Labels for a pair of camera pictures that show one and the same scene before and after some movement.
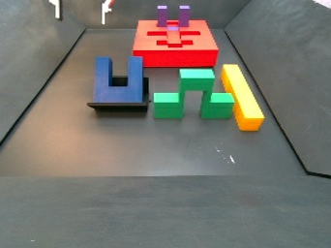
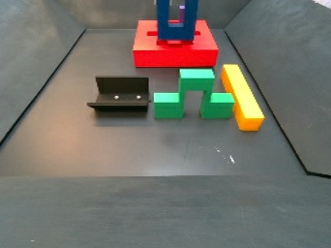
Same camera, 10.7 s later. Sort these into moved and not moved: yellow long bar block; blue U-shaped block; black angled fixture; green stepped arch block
Moved: blue U-shaped block
Not moved: black angled fixture; yellow long bar block; green stepped arch block
